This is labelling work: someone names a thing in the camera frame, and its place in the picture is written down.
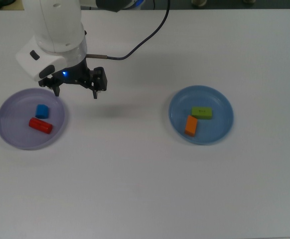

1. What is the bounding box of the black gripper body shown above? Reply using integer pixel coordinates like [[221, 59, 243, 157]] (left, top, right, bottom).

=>
[[50, 57, 94, 87]]

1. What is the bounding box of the blue block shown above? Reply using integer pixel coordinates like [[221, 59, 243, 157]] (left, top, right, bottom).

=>
[[34, 104, 50, 119]]

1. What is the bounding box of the red cylinder block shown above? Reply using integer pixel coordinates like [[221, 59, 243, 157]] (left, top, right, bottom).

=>
[[28, 118, 53, 134]]

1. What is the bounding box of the orange block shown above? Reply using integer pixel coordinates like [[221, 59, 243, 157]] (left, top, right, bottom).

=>
[[184, 115, 198, 137]]

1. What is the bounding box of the green block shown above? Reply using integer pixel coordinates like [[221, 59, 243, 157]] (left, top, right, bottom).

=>
[[191, 106, 213, 120]]

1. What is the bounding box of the purple plate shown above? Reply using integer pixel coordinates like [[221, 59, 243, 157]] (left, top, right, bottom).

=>
[[0, 87, 67, 151]]

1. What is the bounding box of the wooden board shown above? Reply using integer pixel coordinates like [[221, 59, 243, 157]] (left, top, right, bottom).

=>
[[0, 0, 25, 10]]

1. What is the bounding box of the blue plate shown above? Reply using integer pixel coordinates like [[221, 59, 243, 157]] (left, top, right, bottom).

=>
[[168, 85, 235, 146]]

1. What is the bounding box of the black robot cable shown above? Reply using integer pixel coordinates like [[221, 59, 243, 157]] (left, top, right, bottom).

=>
[[86, 0, 171, 60]]

